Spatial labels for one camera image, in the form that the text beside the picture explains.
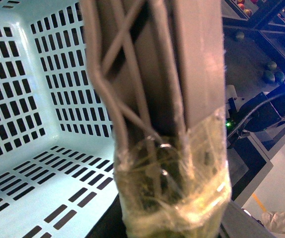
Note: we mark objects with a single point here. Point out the light blue plastic basket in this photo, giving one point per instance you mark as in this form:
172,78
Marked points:
56,145

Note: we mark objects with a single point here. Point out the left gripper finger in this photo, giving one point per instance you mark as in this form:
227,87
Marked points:
158,65

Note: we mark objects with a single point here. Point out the yellow tape on finger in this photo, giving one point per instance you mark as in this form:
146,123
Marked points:
176,187

